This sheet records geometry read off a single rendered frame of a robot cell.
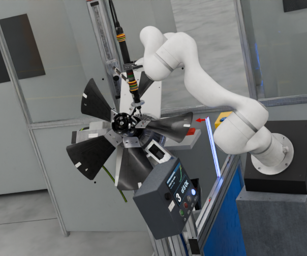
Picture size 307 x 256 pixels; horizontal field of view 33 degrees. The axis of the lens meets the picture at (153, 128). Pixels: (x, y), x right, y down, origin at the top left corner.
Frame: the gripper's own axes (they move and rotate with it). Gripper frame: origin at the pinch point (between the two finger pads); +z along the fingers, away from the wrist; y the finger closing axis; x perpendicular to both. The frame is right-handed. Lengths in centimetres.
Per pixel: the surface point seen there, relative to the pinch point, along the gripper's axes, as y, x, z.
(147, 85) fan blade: 10.5, -14.2, -2.6
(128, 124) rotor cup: -5.2, -29.2, 5.8
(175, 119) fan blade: 3.9, -32.2, -16.4
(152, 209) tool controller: -83, -33, -36
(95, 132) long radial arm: 9, -38, 34
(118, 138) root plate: -2.9, -37.6, 15.1
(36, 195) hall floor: 141, -151, 201
